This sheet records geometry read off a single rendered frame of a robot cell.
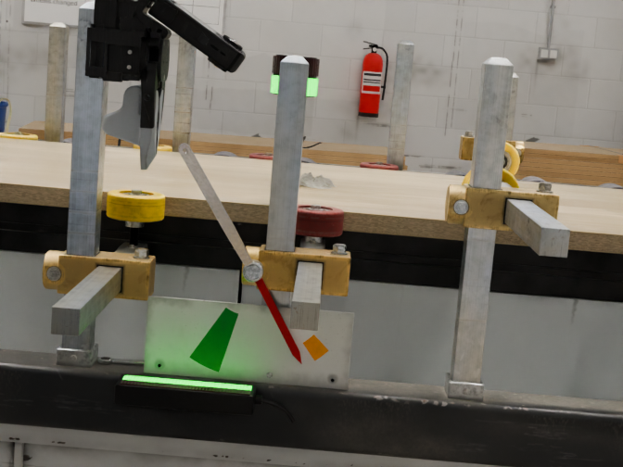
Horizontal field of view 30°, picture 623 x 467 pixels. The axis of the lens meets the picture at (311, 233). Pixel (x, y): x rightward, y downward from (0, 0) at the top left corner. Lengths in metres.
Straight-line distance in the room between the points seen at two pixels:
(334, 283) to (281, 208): 0.11
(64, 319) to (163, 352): 0.27
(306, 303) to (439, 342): 0.52
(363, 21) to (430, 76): 0.63
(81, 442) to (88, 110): 0.43
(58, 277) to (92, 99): 0.23
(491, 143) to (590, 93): 7.52
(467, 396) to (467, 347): 0.06
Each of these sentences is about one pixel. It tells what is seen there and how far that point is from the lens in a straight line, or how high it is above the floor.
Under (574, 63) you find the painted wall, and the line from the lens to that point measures 8.92.
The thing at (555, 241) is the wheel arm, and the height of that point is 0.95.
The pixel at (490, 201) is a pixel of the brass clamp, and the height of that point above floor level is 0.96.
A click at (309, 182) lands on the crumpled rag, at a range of 1.93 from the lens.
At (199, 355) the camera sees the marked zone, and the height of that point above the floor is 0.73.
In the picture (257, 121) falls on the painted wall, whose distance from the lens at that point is 8.55.
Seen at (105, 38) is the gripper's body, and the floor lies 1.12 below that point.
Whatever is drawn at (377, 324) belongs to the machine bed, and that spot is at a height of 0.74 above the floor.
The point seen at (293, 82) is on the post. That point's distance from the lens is 1.44.
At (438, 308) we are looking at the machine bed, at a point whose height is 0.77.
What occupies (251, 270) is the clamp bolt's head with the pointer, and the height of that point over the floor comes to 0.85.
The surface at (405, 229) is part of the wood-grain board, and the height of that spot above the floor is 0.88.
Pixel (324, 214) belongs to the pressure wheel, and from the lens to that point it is 1.58.
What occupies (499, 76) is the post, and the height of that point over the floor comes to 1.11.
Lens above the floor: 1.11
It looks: 9 degrees down
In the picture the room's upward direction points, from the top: 5 degrees clockwise
